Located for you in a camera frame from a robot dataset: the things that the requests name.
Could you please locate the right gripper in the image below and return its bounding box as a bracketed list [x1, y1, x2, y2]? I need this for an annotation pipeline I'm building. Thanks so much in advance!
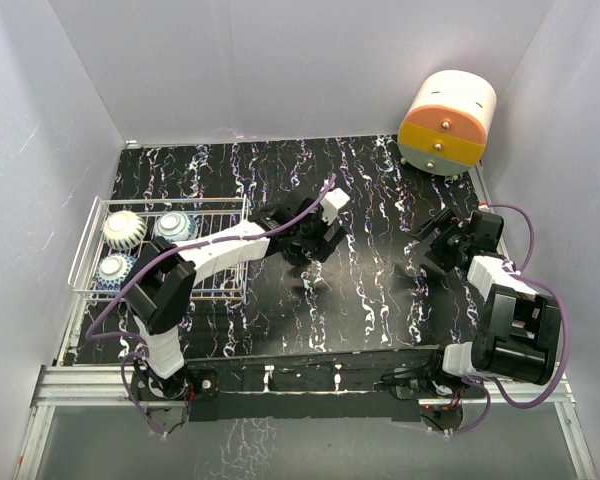
[408, 208, 471, 272]

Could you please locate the blue floral bowl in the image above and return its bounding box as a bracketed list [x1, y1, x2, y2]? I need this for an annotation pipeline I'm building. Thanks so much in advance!
[153, 211, 198, 242]

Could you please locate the white orange-rimmed bowl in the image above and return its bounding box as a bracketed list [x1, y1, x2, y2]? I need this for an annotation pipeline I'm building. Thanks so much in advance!
[102, 210, 147, 251]

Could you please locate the red patterned bowl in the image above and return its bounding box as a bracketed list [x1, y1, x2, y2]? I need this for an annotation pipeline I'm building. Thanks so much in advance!
[95, 252, 137, 296]

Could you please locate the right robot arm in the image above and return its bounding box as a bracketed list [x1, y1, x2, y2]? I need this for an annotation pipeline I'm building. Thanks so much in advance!
[409, 208, 561, 397]

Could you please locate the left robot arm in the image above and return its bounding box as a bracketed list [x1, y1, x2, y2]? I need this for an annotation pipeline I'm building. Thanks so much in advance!
[121, 188, 350, 399]

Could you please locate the round pastel drawer cabinet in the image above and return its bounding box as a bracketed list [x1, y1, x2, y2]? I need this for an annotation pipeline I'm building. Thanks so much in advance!
[397, 70, 497, 177]

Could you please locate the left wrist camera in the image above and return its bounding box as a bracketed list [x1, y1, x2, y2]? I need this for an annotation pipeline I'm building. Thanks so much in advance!
[320, 188, 350, 225]

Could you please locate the white wire dish rack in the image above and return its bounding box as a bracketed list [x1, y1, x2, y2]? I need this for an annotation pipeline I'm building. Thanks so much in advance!
[67, 193, 255, 304]

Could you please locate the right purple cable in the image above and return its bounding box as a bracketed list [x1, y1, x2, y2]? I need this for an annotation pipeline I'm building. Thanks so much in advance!
[444, 202, 572, 434]

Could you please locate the aluminium frame rail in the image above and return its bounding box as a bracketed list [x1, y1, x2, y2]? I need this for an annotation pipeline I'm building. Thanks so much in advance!
[12, 304, 131, 480]

